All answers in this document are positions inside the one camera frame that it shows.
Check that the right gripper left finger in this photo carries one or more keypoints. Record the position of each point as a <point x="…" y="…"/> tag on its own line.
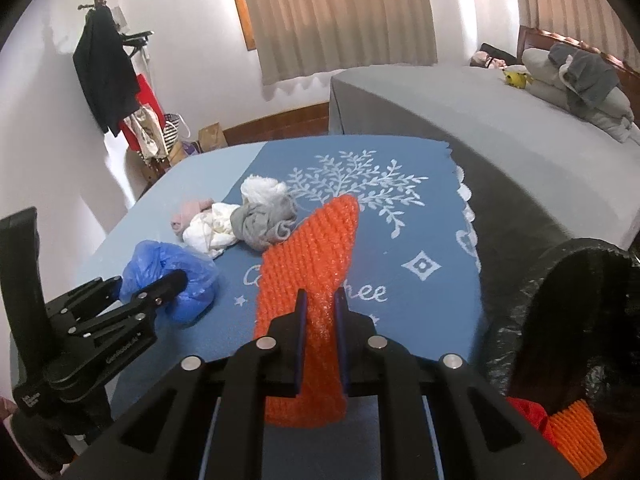
<point x="204" y="420"/>

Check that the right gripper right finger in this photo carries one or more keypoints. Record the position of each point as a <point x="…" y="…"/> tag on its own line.
<point x="438" y="419"/>

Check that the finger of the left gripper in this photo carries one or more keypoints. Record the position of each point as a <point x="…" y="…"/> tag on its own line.
<point x="160" y="292"/>

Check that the blue plastic bag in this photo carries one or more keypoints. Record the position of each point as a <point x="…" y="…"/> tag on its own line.
<point x="153" y="260"/>

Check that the red cloth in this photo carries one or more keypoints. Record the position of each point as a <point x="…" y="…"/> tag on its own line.
<point x="533" y="412"/>

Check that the pink sock roll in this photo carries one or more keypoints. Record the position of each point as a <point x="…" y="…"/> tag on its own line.
<point x="188" y="210"/>

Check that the white tissue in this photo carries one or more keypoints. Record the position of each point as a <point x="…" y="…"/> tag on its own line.
<point x="210" y="232"/>

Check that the grey sock bundle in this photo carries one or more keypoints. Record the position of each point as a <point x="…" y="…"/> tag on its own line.
<point x="262" y="226"/>

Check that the orange foam net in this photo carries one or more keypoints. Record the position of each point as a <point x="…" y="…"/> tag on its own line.
<point x="577" y="438"/>
<point x="315" y="258"/>

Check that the black lined trash bin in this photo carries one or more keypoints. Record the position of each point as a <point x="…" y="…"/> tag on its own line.
<point x="570" y="332"/>

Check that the wooden coat rack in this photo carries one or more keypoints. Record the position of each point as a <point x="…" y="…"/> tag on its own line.
<point x="134" y="44"/>

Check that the canvas tote bag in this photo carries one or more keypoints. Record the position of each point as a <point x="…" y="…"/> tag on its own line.
<point x="145" y="126"/>

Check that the striped bag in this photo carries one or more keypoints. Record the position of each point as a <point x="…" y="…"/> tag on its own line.
<point x="175" y="129"/>

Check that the brown paper bag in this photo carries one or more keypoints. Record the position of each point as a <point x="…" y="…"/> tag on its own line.
<point x="212" y="138"/>

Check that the blue tree-pattern table cloth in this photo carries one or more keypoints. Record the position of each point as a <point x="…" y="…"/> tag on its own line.
<point x="385" y="218"/>

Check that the red hanging bag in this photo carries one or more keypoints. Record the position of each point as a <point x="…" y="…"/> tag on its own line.
<point x="145" y="95"/>

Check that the black hanging coat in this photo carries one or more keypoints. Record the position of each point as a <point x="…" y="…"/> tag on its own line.
<point x="104" y="71"/>

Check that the bed with grey sheet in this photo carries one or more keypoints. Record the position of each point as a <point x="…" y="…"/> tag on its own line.
<point x="537" y="174"/>

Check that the left beige curtain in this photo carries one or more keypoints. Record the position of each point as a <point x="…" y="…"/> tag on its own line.
<point x="299" y="38"/>

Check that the beige curtain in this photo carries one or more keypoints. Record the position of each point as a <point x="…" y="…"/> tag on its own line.
<point x="299" y="38"/>
<point x="593" y="21"/>

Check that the yellow plush toy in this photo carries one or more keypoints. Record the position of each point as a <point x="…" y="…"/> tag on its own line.
<point x="516" y="79"/>

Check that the folded grey blankets pile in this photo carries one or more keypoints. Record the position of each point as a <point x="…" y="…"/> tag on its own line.
<point x="583" y="84"/>

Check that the pink items by bed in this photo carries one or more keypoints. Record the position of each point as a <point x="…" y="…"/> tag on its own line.
<point x="488" y="56"/>

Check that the wooden headboard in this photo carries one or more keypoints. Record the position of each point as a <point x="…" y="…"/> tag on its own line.
<point x="541" y="39"/>

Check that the right beige curtain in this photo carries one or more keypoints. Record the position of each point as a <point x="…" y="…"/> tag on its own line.
<point x="593" y="21"/>

